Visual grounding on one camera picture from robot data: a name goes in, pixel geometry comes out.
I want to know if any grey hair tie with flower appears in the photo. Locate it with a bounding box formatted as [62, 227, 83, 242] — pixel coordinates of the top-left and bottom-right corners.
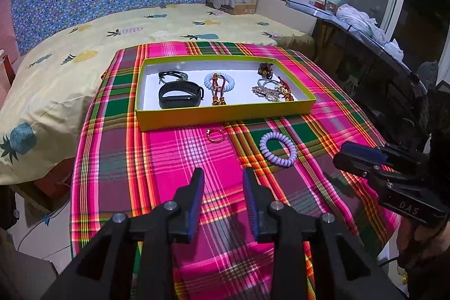
[251, 78, 288, 102]

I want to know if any dark beaded bracelet charm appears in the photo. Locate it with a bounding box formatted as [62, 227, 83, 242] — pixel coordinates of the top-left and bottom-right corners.
[258, 62, 273, 80]

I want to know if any white spiral hair tie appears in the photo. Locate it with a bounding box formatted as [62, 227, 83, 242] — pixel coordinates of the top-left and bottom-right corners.
[204, 71, 237, 94]

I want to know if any red orange knotted cord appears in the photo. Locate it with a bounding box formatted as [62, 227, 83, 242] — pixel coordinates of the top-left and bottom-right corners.
[210, 72, 228, 107]

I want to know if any black smart wristband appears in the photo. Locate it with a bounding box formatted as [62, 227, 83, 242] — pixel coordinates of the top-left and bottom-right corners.
[159, 81, 204, 110]

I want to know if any black hair tie with bead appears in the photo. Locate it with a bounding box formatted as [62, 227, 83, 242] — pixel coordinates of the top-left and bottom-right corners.
[158, 70, 189, 84]

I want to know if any red gold knot tassel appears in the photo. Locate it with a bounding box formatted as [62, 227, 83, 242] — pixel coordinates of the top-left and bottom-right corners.
[278, 77, 294, 101]

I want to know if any right hand holding gripper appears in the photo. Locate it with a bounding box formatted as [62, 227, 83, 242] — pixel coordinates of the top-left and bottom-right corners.
[397, 218, 449, 270]

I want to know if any dark cluttered side table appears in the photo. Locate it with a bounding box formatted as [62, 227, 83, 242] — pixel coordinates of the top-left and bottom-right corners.
[312, 15, 428, 150]

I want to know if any white crumpled cloth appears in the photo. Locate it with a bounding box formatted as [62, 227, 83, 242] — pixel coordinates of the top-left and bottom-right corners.
[336, 4, 404, 62]

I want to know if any yellow pineapple bed sheet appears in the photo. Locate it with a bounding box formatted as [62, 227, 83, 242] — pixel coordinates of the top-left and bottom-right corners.
[1, 4, 315, 185]

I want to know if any yellow-green shallow tray box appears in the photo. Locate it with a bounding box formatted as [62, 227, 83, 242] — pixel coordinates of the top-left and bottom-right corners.
[135, 54, 316, 132]

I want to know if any lavender spiral hair tie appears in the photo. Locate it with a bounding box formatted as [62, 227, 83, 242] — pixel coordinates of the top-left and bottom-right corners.
[258, 131, 298, 168]

